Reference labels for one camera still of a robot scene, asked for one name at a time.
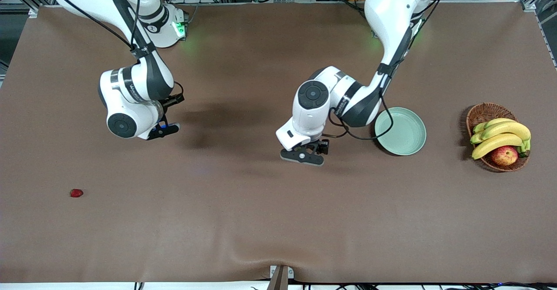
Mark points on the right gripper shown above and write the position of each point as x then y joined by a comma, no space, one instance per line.
170,101

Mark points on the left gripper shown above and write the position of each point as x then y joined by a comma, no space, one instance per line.
321,145

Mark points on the red strawberry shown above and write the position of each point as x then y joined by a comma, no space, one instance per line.
76,192

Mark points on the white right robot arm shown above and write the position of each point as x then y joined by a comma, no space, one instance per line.
117,107

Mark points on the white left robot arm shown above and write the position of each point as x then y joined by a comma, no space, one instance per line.
391,11

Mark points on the pale green round plate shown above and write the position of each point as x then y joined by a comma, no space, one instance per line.
404,131

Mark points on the brown table cover mat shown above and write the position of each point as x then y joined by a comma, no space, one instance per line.
278,216

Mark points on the brown wicker basket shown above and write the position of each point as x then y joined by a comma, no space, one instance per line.
481,114

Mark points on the short greenish yellow banana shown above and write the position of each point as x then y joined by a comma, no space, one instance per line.
496,121

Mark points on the red yellow apple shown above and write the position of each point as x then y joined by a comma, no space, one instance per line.
504,155

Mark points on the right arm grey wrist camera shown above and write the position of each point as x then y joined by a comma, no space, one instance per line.
165,131

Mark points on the metal clamp bracket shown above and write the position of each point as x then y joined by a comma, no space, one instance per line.
280,277

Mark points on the aluminium frame rail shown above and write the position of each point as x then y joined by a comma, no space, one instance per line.
528,3

